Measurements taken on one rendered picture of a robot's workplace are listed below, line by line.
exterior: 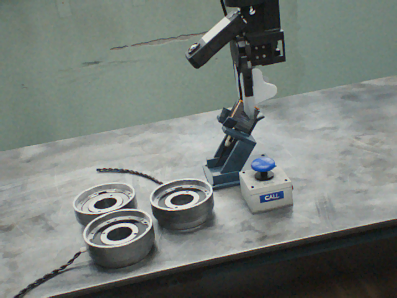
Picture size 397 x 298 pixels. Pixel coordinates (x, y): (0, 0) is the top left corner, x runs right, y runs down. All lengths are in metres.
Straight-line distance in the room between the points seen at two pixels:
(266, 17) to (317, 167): 0.29
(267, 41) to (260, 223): 0.30
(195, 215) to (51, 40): 1.68
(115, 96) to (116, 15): 0.35
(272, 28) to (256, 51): 0.04
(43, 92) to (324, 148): 1.64
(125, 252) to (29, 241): 0.21
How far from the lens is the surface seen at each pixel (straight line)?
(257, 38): 0.94
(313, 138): 1.17
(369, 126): 1.21
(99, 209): 0.99
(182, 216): 0.88
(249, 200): 0.91
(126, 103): 2.54
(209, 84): 2.56
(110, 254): 0.83
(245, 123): 1.00
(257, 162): 0.92
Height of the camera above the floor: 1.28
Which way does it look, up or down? 24 degrees down
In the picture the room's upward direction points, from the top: 8 degrees counter-clockwise
